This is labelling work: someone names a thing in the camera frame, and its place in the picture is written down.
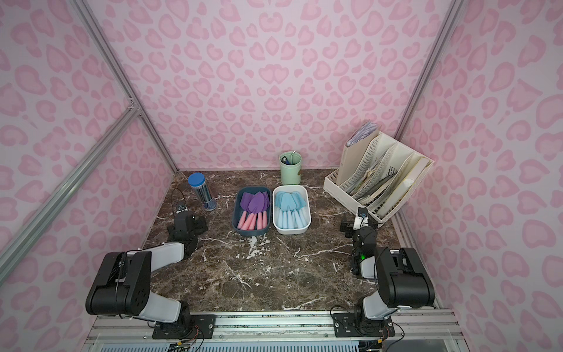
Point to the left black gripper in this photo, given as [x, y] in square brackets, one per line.
[182, 220]

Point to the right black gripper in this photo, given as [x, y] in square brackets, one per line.
[352, 226]

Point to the dark teal storage box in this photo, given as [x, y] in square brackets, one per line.
[238, 212]

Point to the white storage box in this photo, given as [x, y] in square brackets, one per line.
[298, 229]

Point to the blue shovel vertical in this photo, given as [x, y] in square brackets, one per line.
[301, 208]

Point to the pointed purple shovel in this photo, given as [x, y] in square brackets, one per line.
[255, 207]

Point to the round purple shovel pink handle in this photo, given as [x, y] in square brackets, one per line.
[260, 221]

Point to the blue shovel angled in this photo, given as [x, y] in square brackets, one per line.
[288, 204]

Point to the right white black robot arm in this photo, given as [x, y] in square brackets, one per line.
[401, 278]

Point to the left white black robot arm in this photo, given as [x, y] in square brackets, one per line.
[122, 284]

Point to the blue lid pen tube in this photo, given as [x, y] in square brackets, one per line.
[198, 183]

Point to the white file organizer rack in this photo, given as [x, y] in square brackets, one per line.
[376, 172]

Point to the green pen cup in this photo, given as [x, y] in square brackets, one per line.
[290, 167]

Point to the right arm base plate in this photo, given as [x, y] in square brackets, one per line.
[360, 325]

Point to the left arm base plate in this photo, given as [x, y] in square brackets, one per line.
[184, 328]

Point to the aluminium frame rail front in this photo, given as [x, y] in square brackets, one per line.
[407, 330]

